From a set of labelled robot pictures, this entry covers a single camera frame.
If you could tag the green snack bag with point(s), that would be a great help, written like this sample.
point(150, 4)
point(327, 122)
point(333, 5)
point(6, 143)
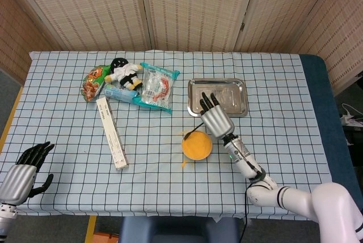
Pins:
point(90, 85)

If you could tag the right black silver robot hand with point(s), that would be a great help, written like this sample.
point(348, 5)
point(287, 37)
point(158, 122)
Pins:
point(218, 122)

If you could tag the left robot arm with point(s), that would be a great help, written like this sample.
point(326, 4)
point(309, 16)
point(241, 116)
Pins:
point(5, 220)

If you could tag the light blue tube package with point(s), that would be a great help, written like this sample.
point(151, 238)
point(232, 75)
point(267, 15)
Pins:
point(119, 93)

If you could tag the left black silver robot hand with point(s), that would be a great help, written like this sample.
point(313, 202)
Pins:
point(17, 182)

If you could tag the beige woven folding screen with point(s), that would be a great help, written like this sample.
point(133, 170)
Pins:
point(193, 8)

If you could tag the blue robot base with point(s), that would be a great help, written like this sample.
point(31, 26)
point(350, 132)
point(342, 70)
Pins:
point(178, 230)

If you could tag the off-white bowl of orange powder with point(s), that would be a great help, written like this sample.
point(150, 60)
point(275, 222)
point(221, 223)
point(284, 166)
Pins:
point(197, 148)

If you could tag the black spoon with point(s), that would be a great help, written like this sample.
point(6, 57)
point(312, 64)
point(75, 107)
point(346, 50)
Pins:
point(187, 136)

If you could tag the black white plush doll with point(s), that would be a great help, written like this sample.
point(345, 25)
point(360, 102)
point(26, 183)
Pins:
point(124, 74)

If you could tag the stainless steel tray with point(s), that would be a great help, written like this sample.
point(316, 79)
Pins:
point(232, 90)

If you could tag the metal screen hinge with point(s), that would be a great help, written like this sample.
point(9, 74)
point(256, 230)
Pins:
point(242, 26)

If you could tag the clear teal shrimp snack bag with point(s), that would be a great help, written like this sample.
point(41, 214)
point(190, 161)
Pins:
point(156, 90)

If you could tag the long white carton box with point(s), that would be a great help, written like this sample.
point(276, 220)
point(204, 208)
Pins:
point(113, 135)

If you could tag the orange box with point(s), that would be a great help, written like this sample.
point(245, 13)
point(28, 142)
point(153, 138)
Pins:
point(105, 238)

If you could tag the blue checkered tablecloth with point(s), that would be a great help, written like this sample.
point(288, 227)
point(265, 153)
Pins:
point(170, 192)

